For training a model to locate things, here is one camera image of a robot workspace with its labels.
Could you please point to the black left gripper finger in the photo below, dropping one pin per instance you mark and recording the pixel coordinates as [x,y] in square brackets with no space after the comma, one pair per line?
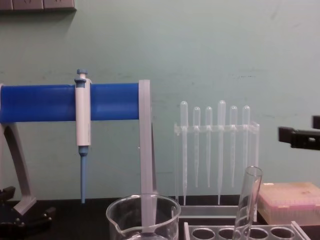
[43,214]
[7,196]

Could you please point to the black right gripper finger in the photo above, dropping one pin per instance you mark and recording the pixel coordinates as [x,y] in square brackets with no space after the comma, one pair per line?
[300,137]
[316,122]

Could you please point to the short clear plastic transfer pipette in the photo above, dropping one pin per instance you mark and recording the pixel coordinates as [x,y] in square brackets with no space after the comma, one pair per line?
[208,115]
[196,115]
[233,115]
[246,115]

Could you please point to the pink pipette tip box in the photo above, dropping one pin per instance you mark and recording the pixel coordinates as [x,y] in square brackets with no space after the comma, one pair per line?
[290,197]

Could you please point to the clear glass test tube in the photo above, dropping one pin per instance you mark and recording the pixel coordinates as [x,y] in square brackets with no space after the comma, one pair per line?
[247,200]

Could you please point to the long clear plastic transfer pipette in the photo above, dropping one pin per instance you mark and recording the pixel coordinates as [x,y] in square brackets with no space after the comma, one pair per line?
[221,112]
[184,112]

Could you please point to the clear glass beaker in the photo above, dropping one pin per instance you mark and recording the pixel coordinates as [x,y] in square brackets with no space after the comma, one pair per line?
[130,215]

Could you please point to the clear test tube rack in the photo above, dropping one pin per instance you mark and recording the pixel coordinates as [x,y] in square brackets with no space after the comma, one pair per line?
[295,226]

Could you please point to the blue and grey pipette stand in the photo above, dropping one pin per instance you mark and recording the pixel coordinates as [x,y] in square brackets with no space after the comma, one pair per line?
[37,102]

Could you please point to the white and blue micropipette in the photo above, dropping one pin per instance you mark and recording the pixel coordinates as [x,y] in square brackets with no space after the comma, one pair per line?
[83,120]

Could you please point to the clear acrylic pipette rack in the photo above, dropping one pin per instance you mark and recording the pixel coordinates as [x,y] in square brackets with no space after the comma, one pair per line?
[215,210]

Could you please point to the grey wall socket plate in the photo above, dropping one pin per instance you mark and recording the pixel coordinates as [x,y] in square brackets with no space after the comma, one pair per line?
[37,4]

